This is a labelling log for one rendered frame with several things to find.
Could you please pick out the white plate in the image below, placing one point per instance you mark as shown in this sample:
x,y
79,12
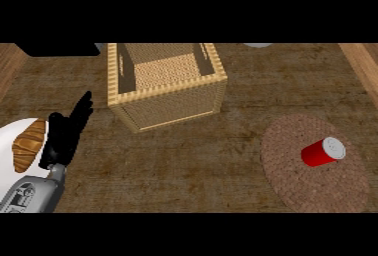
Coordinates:
x,y
9,150

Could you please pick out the tan wicker basket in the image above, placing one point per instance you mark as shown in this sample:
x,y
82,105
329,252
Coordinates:
x,y
167,85

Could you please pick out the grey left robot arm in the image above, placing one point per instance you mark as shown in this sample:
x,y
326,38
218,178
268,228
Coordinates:
x,y
31,191

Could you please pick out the pale grey object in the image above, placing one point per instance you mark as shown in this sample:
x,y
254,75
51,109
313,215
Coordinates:
x,y
257,44

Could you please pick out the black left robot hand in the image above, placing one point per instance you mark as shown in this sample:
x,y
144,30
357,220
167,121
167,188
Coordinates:
x,y
65,133

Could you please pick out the round brown woven placemat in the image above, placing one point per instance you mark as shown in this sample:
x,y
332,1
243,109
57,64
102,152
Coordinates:
x,y
314,165

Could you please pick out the red can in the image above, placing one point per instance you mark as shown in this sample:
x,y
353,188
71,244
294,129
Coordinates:
x,y
319,154

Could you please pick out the brown croissant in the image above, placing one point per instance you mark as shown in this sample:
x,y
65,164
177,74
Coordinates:
x,y
28,145

